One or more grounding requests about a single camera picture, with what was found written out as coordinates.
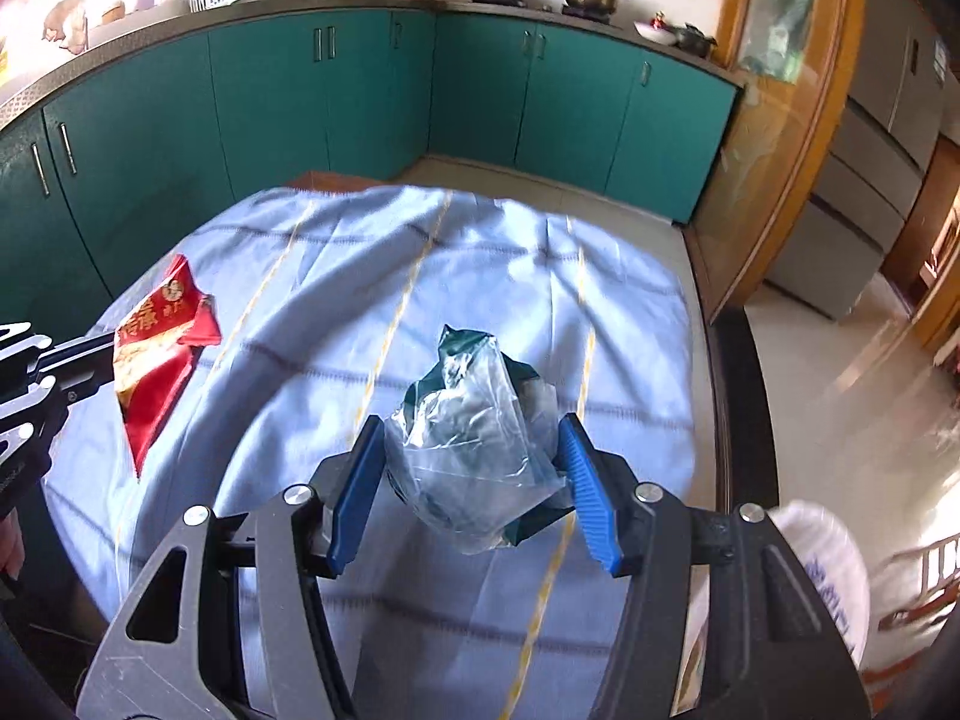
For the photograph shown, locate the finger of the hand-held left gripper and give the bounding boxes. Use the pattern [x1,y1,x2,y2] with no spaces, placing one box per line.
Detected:
[0,361,121,470]
[0,321,119,376]

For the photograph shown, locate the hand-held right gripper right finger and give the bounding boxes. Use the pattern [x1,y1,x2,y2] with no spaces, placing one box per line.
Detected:
[556,412,875,720]

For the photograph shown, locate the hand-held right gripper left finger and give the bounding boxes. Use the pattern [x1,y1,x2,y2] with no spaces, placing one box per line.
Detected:
[75,414,387,720]

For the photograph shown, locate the red snack packet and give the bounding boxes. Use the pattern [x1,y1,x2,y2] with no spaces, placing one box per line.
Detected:
[112,253,224,477]

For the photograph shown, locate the clear plastic bag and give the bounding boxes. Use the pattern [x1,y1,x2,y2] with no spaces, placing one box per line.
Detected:
[382,324,572,557]

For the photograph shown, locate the white sack blue print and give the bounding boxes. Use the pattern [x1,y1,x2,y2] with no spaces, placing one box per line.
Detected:
[675,499,872,706]

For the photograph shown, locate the person's left hand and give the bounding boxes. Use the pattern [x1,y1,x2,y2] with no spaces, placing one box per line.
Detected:
[0,514,25,580]

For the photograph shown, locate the blue checked tablecloth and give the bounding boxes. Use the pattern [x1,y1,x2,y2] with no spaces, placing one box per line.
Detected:
[41,184,713,720]

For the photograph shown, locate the dark stone countertop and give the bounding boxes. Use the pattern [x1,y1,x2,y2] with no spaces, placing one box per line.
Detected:
[0,0,747,128]

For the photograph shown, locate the teal kitchen cabinets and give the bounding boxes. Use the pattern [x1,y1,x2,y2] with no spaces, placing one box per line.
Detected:
[0,4,745,421]

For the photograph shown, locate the wooden chair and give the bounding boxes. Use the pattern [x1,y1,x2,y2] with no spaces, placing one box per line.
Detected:
[877,532,960,638]

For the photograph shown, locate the grey refrigerator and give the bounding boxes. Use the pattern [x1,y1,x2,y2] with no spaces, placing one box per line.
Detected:
[765,0,946,320]

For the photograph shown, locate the wooden framed glass door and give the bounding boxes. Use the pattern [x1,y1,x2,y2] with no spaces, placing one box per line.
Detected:
[686,0,871,323]

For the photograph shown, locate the black lidded pot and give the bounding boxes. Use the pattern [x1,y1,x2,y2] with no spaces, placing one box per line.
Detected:
[671,24,717,59]

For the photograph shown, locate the wooden door frame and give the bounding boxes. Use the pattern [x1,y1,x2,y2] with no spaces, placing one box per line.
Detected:
[881,135,960,353]

